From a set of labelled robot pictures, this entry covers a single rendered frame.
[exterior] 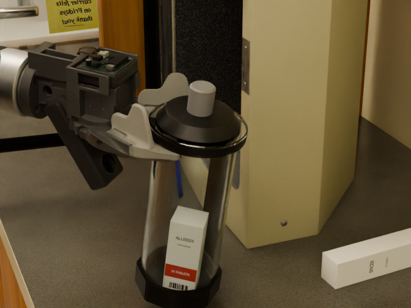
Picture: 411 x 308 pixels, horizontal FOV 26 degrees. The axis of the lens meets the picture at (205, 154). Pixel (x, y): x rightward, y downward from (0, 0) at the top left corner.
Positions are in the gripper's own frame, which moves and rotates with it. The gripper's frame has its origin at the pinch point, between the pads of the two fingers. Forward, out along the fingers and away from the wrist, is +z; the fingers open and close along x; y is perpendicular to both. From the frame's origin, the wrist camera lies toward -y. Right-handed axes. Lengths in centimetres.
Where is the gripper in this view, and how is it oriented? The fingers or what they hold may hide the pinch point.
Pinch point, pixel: (193, 140)
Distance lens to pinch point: 97.6
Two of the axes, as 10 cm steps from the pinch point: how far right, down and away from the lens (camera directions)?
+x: 3.9, -4.2, 8.2
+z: 9.2, 2.3, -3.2
